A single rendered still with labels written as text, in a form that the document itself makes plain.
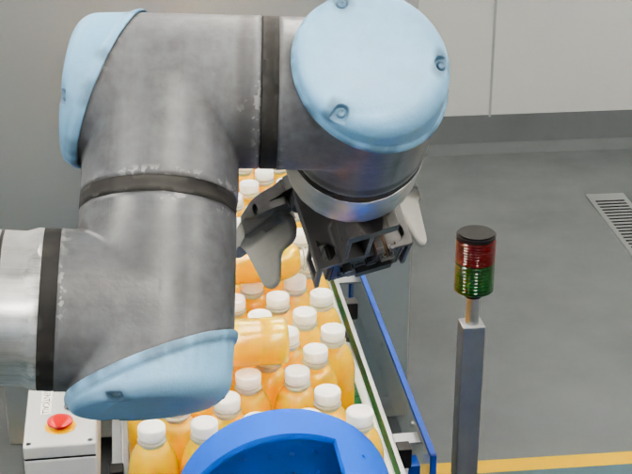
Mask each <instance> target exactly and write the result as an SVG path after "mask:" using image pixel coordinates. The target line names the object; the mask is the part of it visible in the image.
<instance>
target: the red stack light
mask: <svg viewBox="0 0 632 474"><path fill-rule="evenodd" d="M496 247H497V238H496V240H495V241H493V242H492V243H490V244H488V245H469V244H465V243H463V242H461V241H460V240H459V239H458V238H457V237H456V241H455V261H456V262H457V263H458V264H459V265H461V266H464V267H466V268H472V269H482V268H487V267H490V266H491V265H493V264H494V263H495V261H496Z"/></svg>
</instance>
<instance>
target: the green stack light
mask: <svg viewBox="0 0 632 474"><path fill-rule="evenodd" d="M495 264H496V263H494V264H493V265H491V266H490V267H487V268H482V269H472V268H466V267H464V266H461V265H459V264H458V263H457V262H456V261H454V281H453V289H454V290H455V291H456V292H458V293H459V294H461V295H463V296H468V297H483V296H486V295H489V294H490V293H491V292H493V290H494V279H495Z"/></svg>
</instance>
